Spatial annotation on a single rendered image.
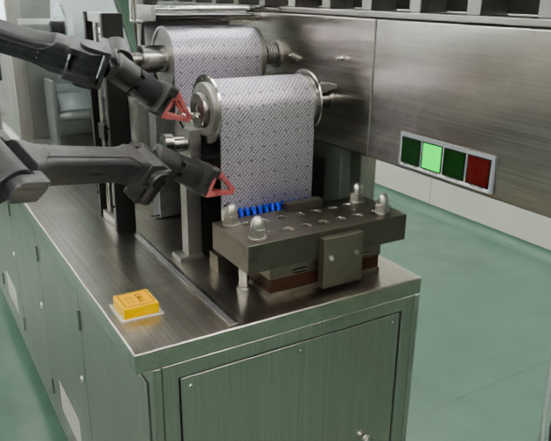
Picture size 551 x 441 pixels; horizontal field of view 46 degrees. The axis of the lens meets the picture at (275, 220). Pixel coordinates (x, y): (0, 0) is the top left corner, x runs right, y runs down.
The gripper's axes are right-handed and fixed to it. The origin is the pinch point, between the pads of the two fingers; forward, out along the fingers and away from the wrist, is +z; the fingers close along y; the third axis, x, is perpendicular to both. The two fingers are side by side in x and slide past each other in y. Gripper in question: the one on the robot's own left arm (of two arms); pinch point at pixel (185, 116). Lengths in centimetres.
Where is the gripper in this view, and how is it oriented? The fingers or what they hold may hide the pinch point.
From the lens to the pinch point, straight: 141.1
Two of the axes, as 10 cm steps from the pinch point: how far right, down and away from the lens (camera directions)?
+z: 6.4, 4.1, 6.6
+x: 5.2, -8.5, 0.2
